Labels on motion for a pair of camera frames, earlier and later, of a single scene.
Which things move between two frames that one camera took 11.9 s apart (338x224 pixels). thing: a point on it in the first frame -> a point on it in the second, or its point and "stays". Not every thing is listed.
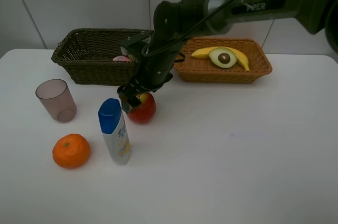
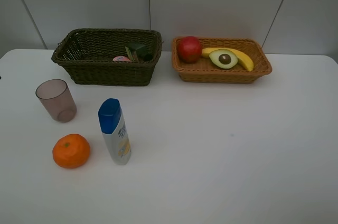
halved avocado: (223, 57) stays
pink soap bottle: (121, 58) stays
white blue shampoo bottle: (112, 122) stays
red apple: (143, 112) -> (189, 49)
